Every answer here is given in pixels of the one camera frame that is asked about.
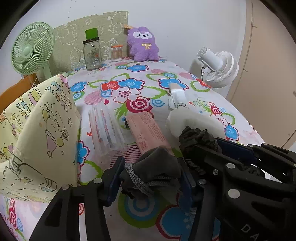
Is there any toothpick jar orange lid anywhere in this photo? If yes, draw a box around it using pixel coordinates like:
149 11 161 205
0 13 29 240
110 45 123 62

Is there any yellow fabric storage box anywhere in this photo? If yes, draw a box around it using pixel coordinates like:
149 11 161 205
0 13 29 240
1 74 81 202

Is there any white standing fan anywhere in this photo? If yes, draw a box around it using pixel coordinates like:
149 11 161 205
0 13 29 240
190 47 239 89

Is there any clear plastic wrapper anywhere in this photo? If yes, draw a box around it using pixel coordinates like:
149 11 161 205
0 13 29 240
88 103 125 156

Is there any green cup on jar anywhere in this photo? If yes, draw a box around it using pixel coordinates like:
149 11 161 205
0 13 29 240
85 28 98 40

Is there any green patterned board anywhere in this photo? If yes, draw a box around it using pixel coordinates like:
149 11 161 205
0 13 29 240
49 11 128 74

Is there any purple plush bunny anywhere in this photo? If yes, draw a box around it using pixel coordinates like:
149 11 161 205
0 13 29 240
127 27 159 62

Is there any white sock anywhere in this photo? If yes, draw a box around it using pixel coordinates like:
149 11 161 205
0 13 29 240
169 83 188 109

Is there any beige door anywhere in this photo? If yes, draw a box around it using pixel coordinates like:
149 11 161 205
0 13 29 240
227 1 295 149

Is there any black plastic bag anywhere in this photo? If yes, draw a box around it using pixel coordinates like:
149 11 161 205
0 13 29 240
179 126 222 162

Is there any wooden chair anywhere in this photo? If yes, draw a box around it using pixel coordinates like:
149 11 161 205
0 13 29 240
0 73 38 113

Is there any glass mason jar mug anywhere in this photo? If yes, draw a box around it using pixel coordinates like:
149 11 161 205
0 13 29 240
79 37 103 71

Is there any dark grey cloth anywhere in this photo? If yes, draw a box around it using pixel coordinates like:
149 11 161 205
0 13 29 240
120 146 181 199

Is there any green desk fan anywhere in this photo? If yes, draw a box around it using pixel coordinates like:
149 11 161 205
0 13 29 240
11 22 55 80

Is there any pink tissue pack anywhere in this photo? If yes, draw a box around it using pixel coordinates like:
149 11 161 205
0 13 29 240
125 111 173 155

